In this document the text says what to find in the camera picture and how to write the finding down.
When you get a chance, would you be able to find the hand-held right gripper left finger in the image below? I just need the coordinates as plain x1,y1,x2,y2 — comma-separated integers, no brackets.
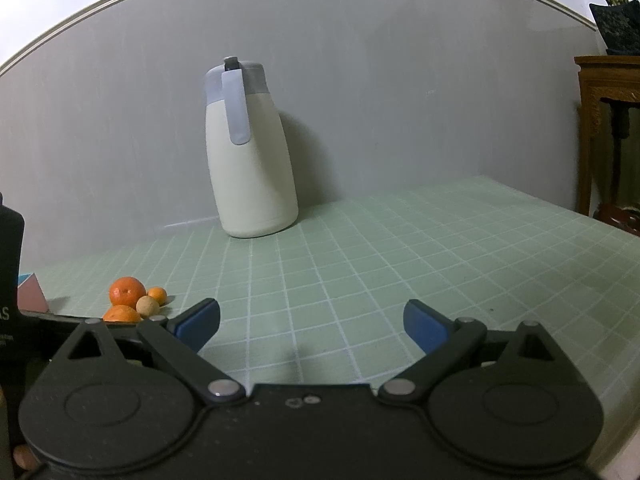
47,298,247,405

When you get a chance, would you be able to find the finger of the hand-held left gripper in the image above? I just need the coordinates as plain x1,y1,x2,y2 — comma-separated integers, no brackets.
19,310,87,361

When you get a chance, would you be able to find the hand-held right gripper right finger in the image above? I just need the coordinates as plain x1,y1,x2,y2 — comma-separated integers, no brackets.
377,299,576,404

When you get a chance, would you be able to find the colourful cardboard box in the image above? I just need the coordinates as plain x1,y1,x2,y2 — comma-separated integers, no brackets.
17,272,50,313

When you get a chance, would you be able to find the person's left hand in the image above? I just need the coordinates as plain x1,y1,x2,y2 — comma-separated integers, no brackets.
12,444,37,472

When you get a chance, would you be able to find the green grid tablecloth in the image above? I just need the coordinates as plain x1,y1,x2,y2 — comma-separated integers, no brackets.
20,175,640,461

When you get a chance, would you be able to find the orange tangerine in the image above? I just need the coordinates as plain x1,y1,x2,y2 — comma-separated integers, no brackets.
102,305,142,323
109,276,147,307

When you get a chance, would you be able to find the cream thermos jug grey lid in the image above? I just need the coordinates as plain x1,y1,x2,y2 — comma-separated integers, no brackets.
203,55,299,239

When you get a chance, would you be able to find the dark red wooden furniture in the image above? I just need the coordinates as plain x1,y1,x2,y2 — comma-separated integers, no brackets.
595,202,640,237

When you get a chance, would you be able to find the carved wooden stand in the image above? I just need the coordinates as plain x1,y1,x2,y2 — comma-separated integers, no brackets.
574,55,640,218

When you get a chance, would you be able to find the potted plant dark pot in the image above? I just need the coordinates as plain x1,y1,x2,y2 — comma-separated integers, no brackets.
585,0,640,56

